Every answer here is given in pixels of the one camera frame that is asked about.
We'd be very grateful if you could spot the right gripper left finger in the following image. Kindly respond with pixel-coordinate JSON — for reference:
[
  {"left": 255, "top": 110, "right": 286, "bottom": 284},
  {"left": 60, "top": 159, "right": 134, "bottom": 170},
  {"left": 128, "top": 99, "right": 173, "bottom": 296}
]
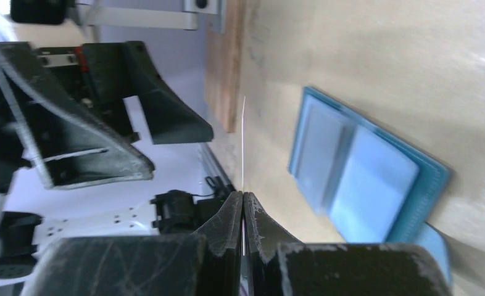
[{"left": 22, "top": 192, "right": 243, "bottom": 296}]

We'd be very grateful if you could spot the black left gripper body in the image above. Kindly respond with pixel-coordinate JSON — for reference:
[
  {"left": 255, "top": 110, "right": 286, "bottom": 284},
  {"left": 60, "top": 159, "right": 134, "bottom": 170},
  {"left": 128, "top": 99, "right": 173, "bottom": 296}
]
[{"left": 0, "top": 44, "right": 141, "bottom": 197}]

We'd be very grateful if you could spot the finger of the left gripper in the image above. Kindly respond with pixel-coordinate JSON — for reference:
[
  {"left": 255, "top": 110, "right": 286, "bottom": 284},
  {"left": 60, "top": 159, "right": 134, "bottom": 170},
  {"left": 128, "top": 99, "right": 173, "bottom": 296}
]
[
  {"left": 0, "top": 42, "right": 155, "bottom": 190},
  {"left": 81, "top": 41, "right": 214, "bottom": 144}
]

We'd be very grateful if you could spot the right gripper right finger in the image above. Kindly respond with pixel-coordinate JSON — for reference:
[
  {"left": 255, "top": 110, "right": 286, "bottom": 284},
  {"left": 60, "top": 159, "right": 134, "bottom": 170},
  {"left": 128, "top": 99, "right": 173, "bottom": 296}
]
[{"left": 243, "top": 192, "right": 451, "bottom": 295}]

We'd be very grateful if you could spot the teal card holder wallet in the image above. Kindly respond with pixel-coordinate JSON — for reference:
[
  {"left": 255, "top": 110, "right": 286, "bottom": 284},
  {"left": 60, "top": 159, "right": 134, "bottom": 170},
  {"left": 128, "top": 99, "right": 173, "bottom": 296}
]
[{"left": 288, "top": 86, "right": 453, "bottom": 285}]

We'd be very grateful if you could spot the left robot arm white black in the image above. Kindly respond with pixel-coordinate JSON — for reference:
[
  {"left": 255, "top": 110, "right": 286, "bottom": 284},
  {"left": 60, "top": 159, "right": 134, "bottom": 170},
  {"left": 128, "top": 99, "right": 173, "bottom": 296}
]
[{"left": 0, "top": 41, "right": 230, "bottom": 286}]

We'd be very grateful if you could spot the wooden board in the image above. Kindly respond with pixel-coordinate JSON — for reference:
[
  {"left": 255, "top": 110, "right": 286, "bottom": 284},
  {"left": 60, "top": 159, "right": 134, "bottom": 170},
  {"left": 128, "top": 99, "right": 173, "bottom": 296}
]
[{"left": 205, "top": 0, "right": 246, "bottom": 133}]

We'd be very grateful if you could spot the metal corner bracket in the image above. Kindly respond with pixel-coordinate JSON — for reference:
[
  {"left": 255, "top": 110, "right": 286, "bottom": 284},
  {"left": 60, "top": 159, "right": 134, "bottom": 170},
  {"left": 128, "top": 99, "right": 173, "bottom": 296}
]
[{"left": 70, "top": 1, "right": 227, "bottom": 33}]

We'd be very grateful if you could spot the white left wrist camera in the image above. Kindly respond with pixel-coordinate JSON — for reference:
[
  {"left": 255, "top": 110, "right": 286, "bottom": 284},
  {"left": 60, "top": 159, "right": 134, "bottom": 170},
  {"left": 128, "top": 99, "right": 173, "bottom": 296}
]
[{"left": 0, "top": 1, "right": 99, "bottom": 47}]

